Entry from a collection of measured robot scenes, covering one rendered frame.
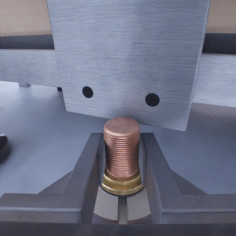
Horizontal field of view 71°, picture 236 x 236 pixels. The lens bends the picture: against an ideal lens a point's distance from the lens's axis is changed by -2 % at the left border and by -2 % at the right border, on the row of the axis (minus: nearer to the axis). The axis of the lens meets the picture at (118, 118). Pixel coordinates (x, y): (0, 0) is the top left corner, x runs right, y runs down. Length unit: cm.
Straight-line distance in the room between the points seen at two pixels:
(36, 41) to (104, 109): 20
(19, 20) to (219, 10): 28
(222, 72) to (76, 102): 14
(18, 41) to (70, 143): 20
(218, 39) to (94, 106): 16
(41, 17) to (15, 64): 8
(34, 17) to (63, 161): 23
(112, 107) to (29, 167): 20
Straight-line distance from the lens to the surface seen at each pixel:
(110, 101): 15
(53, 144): 35
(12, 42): 37
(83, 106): 17
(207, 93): 19
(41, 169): 30
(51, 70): 25
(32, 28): 32
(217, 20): 23
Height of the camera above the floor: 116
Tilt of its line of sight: 28 degrees up
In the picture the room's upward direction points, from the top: 179 degrees clockwise
